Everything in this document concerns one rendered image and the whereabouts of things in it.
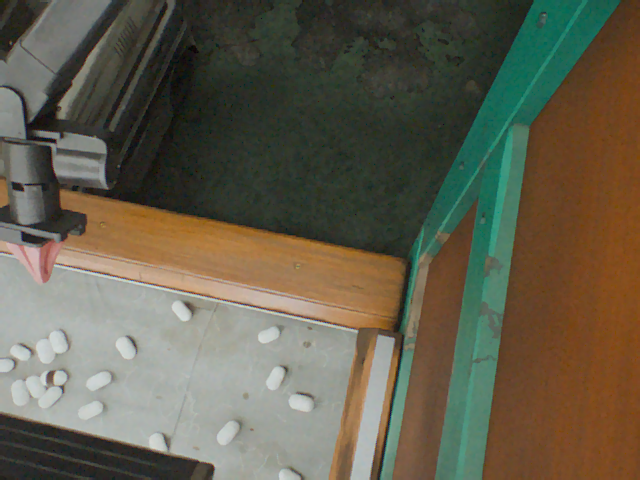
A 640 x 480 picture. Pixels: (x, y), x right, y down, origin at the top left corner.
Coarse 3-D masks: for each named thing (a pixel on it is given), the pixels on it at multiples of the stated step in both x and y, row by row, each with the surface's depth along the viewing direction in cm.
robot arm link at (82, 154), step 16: (0, 96) 59; (16, 96) 59; (0, 112) 59; (16, 112) 60; (48, 112) 67; (0, 128) 60; (16, 128) 60; (32, 128) 62; (48, 128) 63; (64, 128) 64; (80, 128) 65; (96, 128) 66; (64, 144) 63; (80, 144) 63; (96, 144) 63; (112, 144) 66; (64, 160) 63; (80, 160) 64; (96, 160) 64; (112, 160) 66; (64, 176) 64; (80, 176) 64; (96, 176) 64; (112, 176) 67
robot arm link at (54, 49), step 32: (64, 0) 56; (96, 0) 56; (128, 0) 58; (32, 32) 57; (64, 32) 57; (96, 32) 58; (0, 64) 58; (32, 64) 58; (64, 64) 58; (32, 96) 59
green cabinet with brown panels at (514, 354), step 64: (576, 0) 23; (512, 64) 34; (576, 64) 25; (512, 128) 32; (576, 128) 23; (448, 192) 54; (512, 192) 31; (576, 192) 22; (448, 256) 54; (512, 256) 30; (576, 256) 20; (448, 320) 46; (512, 320) 27; (576, 320) 19; (448, 384) 41; (512, 384) 25; (576, 384) 18; (384, 448) 67; (448, 448) 30; (512, 448) 23; (576, 448) 17
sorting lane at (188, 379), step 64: (0, 256) 87; (0, 320) 84; (64, 320) 84; (128, 320) 83; (192, 320) 83; (256, 320) 82; (0, 384) 82; (64, 384) 81; (128, 384) 81; (192, 384) 80; (256, 384) 80; (320, 384) 80; (192, 448) 78; (256, 448) 78; (320, 448) 77
